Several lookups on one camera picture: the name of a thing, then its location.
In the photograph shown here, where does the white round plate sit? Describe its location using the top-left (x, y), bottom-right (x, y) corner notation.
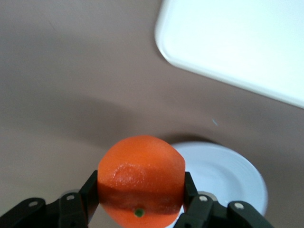
top-left (170, 142), bottom-right (269, 220)

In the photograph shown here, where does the orange fruit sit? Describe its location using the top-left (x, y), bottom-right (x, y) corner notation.
top-left (97, 135), bottom-right (186, 228)

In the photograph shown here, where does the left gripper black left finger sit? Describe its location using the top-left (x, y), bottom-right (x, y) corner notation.
top-left (0, 169), bottom-right (98, 228)

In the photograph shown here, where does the cream bear print tray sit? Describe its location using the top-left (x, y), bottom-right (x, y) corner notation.
top-left (153, 0), bottom-right (304, 110)

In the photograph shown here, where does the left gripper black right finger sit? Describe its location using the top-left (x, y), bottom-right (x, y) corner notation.
top-left (175, 171), bottom-right (281, 228)

